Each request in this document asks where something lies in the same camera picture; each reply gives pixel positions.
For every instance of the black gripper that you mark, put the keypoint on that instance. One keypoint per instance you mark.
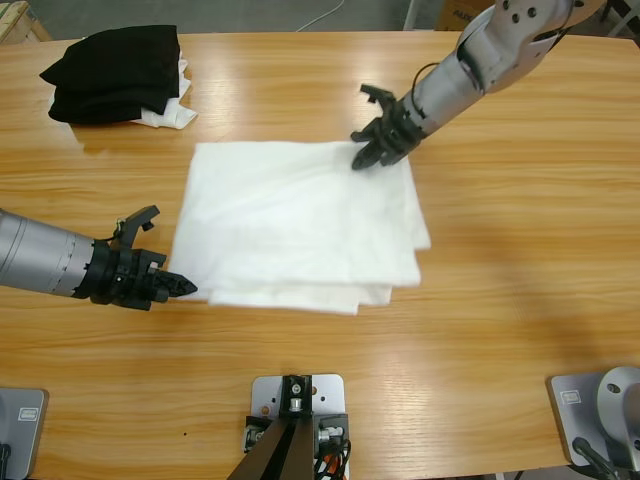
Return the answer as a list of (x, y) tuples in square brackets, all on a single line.
[(400, 132), (120, 275)]

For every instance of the white T-shirt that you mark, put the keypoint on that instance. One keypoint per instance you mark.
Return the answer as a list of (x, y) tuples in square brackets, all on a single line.
[(300, 225)]

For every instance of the pale garment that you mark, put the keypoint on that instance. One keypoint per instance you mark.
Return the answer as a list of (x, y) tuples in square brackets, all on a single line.
[(170, 117)]

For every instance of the black garment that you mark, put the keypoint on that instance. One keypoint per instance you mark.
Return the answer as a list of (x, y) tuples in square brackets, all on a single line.
[(115, 65)]

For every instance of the cardboard box with AUX print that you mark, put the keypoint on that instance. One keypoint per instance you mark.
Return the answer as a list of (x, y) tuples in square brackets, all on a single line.
[(450, 17)]

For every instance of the wooden crate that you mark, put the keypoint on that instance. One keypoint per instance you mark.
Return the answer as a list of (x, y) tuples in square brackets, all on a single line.
[(17, 20)]

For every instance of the white metal frame leg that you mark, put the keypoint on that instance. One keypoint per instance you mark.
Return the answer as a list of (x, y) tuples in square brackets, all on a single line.
[(412, 15)]

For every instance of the dark camera post with bracket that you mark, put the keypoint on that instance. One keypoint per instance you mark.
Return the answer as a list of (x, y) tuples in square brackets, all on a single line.
[(285, 440)]

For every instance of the white mount plate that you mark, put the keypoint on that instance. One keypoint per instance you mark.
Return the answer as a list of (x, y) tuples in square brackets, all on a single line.
[(330, 395)]

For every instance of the grey base plate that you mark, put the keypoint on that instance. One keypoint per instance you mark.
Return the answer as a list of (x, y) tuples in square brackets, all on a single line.
[(25, 430), (572, 400)]

